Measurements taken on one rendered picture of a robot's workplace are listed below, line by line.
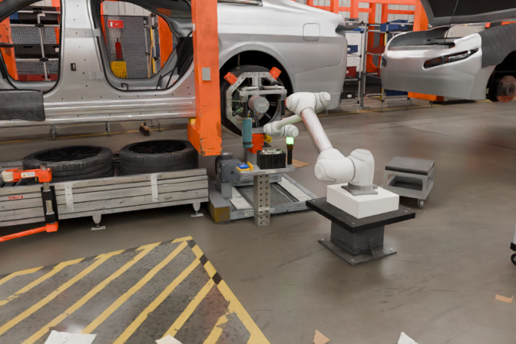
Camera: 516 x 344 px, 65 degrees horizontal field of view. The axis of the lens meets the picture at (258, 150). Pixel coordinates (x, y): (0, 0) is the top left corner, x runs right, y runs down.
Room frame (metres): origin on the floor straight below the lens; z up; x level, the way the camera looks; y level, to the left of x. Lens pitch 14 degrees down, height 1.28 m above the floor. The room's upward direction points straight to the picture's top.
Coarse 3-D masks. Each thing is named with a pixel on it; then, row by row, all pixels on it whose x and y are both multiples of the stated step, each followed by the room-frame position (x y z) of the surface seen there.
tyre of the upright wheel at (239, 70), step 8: (248, 64) 3.85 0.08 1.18; (232, 72) 3.61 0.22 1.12; (240, 72) 3.61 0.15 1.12; (224, 80) 3.60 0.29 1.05; (224, 88) 3.56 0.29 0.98; (224, 96) 3.56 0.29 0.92; (224, 104) 3.56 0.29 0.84; (224, 112) 3.56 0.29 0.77; (224, 120) 3.56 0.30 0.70; (280, 120) 3.73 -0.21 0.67; (232, 128) 3.58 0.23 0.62
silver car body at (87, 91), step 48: (96, 0) 4.82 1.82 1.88; (144, 0) 4.93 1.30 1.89; (240, 0) 3.67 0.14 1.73; (288, 0) 3.89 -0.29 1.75; (0, 48) 4.62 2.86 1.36; (96, 48) 3.29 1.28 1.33; (192, 48) 3.67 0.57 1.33; (240, 48) 3.62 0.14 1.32; (288, 48) 3.76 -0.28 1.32; (336, 48) 3.93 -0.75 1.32; (48, 96) 3.15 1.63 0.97; (96, 96) 3.26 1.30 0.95; (144, 96) 3.38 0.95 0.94; (192, 96) 3.51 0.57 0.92; (336, 96) 3.94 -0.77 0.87
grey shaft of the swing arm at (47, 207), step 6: (42, 168) 2.66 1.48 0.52; (48, 186) 2.67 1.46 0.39; (54, 186) 2.72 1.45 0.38; (42, 192) 2.69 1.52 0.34; (48, 192) 2.66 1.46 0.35; (54, 192) 2.71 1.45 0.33; (42, 198) 2.69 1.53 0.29; (48, 198) 2.66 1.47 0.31; (54, 198) 2.71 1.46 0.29; (48, 204) 2.66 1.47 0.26; (54, 204) 2.71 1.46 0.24; (48, 210) 2.66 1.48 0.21; (54, 210) 2.71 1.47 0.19; (48, 216) 2.65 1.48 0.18; (54, 216) 2.67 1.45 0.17; (48, 222) 2.65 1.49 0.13; (54, 222) 2.66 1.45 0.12
